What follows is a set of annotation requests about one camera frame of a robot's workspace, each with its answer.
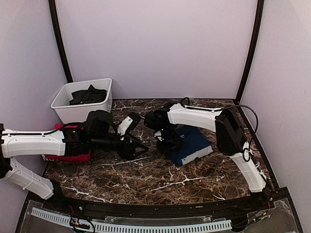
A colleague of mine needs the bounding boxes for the right black frame post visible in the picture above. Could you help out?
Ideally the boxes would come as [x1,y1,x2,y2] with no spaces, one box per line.
[235,0,264,103]

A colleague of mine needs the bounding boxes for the white plastic bin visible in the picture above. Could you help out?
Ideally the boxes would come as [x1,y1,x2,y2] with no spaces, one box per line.
[51,78,113,124]

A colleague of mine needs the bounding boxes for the folded red t-shirt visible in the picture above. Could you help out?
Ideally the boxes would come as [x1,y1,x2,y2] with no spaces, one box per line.
[42,122,91,162]

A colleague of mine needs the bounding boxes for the white slotted cable duct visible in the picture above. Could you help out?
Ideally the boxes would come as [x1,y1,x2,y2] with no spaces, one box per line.
[31,207,232,233]

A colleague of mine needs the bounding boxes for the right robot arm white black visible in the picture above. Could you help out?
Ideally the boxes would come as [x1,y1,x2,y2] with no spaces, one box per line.
[144,102,272,211]

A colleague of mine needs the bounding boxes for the left black frame post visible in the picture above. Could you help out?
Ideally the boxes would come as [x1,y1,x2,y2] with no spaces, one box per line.
[48,0,73,83]

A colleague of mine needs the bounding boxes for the black frame post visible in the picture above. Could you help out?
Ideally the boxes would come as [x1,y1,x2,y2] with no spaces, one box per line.
[235,0,264,103]
[48,0,73,83]

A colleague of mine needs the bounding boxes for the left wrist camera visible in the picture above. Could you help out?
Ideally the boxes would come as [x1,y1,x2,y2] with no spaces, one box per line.
[117,112,141,136]

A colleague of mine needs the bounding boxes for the black clothes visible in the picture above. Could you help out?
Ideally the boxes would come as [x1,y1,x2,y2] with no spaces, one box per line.
[69,85,107,105]

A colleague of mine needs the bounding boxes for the navy blue t-shirt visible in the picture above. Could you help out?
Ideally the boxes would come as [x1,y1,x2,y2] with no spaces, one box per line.
[168,125,213,166]

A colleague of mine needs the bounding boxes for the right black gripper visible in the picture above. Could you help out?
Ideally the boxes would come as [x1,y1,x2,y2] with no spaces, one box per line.
[156,123,184,158]

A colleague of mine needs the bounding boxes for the black curved front rail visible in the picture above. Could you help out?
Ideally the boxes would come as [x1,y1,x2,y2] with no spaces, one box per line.
[41,188,289,226]

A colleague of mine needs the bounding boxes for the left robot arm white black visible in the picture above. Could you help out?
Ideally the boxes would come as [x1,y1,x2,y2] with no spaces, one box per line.
[0,110,149,212]

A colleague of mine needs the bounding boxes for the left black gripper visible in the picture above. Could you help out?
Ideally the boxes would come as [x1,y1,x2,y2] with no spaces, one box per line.
[90,131,149,160]

